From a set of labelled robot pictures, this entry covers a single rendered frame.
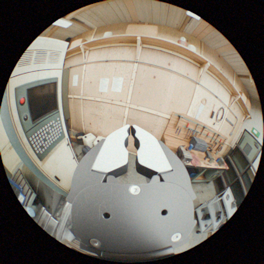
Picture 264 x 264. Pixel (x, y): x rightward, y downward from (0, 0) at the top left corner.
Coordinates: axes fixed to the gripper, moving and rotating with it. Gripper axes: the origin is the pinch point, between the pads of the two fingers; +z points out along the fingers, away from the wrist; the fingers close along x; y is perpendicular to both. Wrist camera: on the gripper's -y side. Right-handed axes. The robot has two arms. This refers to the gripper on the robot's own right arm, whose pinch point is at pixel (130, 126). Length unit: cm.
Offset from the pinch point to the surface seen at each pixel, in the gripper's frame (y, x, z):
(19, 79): -29, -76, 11
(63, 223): 71, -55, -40
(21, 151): 6.2, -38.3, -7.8
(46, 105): 1, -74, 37
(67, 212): 72, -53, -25
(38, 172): 19.7, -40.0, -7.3
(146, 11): -171, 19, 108
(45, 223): 75, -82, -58
